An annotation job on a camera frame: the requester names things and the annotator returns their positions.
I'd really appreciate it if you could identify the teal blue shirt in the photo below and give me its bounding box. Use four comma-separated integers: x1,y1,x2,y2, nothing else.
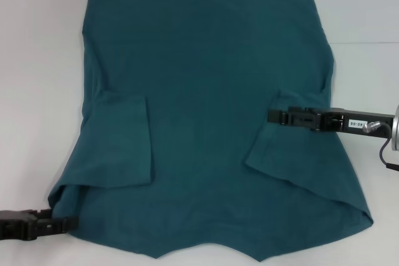
46,0,374,245

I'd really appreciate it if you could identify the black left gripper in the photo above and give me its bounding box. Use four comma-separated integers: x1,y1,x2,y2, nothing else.
0,207,79,242

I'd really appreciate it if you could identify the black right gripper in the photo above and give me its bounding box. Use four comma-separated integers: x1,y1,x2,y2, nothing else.
267,107,395,138

